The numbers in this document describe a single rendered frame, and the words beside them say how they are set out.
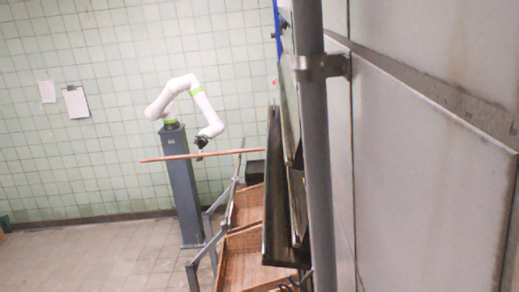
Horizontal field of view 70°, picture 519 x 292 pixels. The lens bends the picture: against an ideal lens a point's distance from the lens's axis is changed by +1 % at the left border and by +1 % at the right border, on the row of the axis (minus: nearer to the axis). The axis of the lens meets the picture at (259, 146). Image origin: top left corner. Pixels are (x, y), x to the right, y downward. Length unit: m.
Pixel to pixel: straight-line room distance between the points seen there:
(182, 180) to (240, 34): 1.46
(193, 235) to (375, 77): 3.59
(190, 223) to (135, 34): 1.87
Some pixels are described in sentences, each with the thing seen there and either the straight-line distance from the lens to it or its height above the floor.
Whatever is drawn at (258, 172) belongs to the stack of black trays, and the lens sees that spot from 3.07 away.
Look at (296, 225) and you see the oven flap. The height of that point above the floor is 1.47.
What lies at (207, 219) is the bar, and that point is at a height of 0.92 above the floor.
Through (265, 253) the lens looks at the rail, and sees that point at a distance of 1.12.
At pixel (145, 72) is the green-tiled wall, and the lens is 3.84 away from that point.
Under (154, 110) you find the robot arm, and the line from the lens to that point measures 3.10.
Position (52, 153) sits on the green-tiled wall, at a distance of 4.53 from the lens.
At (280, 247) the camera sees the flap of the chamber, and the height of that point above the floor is 1.41.
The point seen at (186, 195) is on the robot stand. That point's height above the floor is 0.56.
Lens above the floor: 2.12
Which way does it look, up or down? 21 degrees down
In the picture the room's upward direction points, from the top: 7 degrees counter-clockwise
